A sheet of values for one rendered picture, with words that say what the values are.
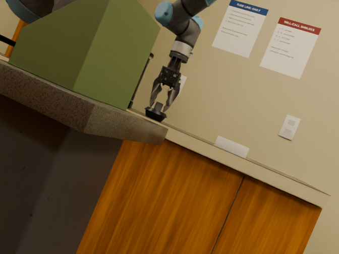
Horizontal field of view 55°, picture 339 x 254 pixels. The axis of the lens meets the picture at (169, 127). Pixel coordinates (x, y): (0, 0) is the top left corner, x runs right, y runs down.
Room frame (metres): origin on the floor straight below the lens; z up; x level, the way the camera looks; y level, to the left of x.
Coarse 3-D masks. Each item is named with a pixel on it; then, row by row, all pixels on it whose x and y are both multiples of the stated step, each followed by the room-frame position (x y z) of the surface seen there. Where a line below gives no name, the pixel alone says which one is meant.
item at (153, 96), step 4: (156, 84) 1.22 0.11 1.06; (160, 84) 1.22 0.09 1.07; (156, 88) 1.20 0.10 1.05; (160, 88) 1.22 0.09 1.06; (152, 92) 1.18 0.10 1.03; (156, 92) 1.22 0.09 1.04; (152, 96) 1.20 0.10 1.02; (156, 96) 1.22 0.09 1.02; (152, 100) 1.22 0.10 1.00; (152, 104) 1.22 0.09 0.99
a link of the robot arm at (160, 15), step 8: (160, 8) 1.10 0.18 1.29; (168, 8) 1.08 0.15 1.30; (176, 8) 1.08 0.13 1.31; (160, 16) 1.09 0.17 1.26; (168, 16) 1.08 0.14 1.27; (176, 16) 1.09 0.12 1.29; (184, 16) 1.08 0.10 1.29; (168, 24) 1.11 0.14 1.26; (176, 24) 1.11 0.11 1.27; (184, 24) 1.13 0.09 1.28; (176, 32) 1.15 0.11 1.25
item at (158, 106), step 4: (156, 104) 1.22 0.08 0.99; (160, 104) 1.21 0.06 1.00; (144, 108) 1.22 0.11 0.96; (148, 108) 1.20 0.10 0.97; (152, 108) 1.19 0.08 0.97; (156, 108) 1.21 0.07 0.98; (160, 108) 1.22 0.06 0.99; (148, 112) 1.20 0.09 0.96; (152, 112) 1.19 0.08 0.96; (156, 112) 1.18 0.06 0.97; (160, 112) 1.19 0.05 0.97; (148, 116) 1.20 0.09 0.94; (152, 116) 1.19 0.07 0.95; (156, 116) 1.19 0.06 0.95; (160, 116) 1.20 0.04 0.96; (164, 116) 1.20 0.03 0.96; (160, 120) 1.21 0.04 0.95
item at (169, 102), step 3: (171, 90) 1.22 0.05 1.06; (174, 90) 1.22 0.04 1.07; (168, 93) 1.22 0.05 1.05; (171, 93) 1.19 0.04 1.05; (174, 93) 1.22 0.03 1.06; (168, 96) 1.22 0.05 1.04; (171, 96) 1.19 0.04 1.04; (168, 99) 1.22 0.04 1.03; (171, 99) 1.21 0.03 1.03; (168, 102) 1.18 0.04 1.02; (171, 102) 1.22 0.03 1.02; (165, 105) 1.22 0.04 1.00; (168, 105) 1.21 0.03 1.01; (165, 108) 1.22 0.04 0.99
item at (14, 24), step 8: (0, 0) 1.29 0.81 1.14; (0, 8) 1.30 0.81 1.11; (8, 8) 1.34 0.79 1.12; (0, 16) 1.32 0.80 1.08; (8, 16) 1.35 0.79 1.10; (16, 16) 1.38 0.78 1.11; (0, 24) 1.33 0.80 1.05; (8, 24) 1.36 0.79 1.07; (16, 24) 1.40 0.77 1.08; (24, 24) 1.44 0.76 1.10; (0, 32) 1.34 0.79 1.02; (8, 32) 1.38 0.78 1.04; (16, 32) 1.41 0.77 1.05; (16, 40) 1.43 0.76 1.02
